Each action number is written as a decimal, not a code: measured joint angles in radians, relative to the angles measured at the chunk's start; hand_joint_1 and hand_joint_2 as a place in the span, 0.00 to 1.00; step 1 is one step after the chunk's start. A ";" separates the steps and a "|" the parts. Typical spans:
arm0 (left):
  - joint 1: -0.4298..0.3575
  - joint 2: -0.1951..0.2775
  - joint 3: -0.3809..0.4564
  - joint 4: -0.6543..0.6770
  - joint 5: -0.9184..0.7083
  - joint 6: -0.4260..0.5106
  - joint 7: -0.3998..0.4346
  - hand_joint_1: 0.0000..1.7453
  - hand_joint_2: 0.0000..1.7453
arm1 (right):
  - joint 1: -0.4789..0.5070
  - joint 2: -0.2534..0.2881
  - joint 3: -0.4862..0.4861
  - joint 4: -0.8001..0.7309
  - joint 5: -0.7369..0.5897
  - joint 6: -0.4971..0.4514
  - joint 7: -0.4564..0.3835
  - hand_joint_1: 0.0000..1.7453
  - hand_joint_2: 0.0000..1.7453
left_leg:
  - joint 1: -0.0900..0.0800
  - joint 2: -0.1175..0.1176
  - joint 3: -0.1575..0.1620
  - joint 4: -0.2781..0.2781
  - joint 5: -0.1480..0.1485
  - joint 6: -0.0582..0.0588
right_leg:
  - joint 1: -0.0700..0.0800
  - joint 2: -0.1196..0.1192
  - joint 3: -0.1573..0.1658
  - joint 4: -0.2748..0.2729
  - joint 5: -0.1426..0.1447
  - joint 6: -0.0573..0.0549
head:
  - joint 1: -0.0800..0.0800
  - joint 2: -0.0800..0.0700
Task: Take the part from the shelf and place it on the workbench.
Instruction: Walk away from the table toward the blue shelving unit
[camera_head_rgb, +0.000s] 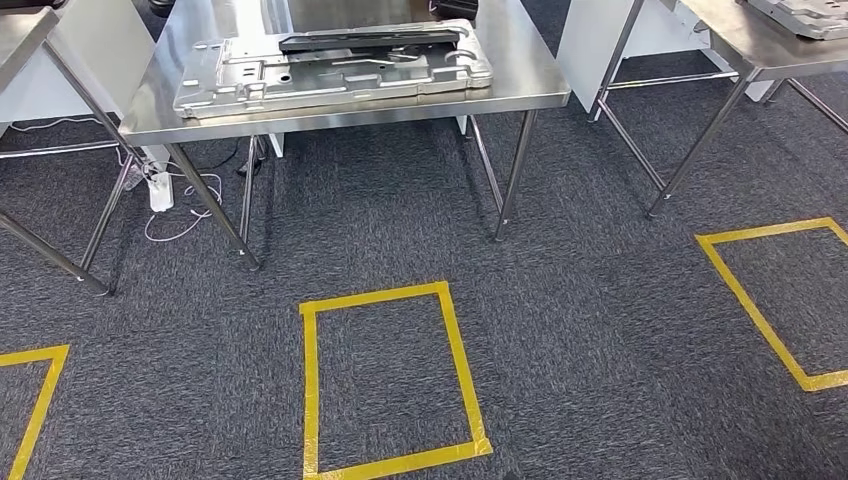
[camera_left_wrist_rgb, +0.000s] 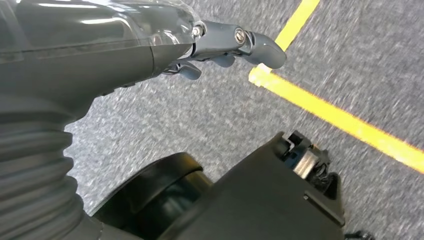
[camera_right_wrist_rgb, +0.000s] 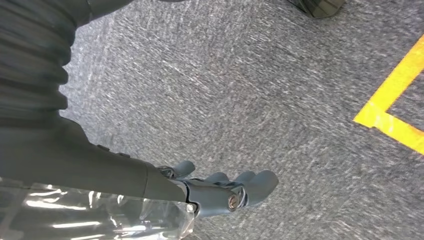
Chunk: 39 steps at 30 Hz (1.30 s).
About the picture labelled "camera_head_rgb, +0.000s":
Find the white power strip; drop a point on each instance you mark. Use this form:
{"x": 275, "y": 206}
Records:
{"x": 161, "y": 195}

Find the stamped silver metal plate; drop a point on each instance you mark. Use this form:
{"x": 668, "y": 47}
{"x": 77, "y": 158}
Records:
{"x": 331, "y": 79}
{"x": 808, "y": 16}

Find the yellow floor tape square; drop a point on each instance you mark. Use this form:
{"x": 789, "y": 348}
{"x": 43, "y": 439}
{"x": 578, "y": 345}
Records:
{"x": 40, "y": 354}
{"x": 371, "y": 295}

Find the white board panel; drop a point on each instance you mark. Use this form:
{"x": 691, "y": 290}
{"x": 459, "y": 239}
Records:
{"x": 590, "y": 40}
{"x": 106, "y": 40}

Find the black power adapter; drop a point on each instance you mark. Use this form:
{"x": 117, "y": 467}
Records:
{"x": 248, "y": 166}

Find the steel table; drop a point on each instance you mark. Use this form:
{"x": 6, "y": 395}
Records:
{"x": 742, "y": 40}
{"x": 20, "y": 33}

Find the black plastic panel part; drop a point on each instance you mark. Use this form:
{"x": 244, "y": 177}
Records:
{"x": 371, "y": 40}

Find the steel workbench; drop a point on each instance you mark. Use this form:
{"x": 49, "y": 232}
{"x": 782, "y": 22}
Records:
{"x": 517, "y": 73}

